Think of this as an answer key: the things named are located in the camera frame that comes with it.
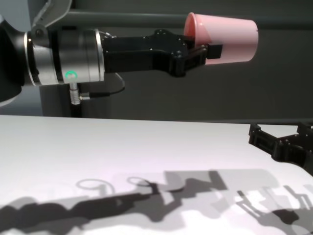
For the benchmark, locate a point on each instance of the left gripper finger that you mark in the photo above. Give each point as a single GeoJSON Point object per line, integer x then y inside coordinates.
{"type": "Point", "coordinates": [190, 40]}
{"type": "Point", "coordinates": [215, 52]}

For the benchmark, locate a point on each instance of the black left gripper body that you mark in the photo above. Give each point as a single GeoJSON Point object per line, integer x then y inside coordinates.
{"type": "Point", "coordinates": [146, 54]}

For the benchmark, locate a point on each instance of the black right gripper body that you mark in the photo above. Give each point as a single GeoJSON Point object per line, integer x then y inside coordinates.
{"type": "Point", "coordinates": [296, 151]}

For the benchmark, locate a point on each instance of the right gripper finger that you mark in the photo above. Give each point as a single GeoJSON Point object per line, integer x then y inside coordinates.
{"type": "Point", "coordinates": [261, 140]}
{"type": "Point", "coordinates": [305, 132]}

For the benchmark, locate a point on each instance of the pink plastic cup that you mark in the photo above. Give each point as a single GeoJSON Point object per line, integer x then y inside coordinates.
{"type": "Point", "coordinates": [232, 36]}

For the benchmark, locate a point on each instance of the high dark partition rail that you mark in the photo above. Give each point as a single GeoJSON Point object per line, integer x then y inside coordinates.
{"type": "Point", "coordinates": [134, 19]}

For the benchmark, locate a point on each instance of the dark partition post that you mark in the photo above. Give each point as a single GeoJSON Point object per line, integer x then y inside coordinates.
{"type": "Point", "coordinates": [53, 102]}

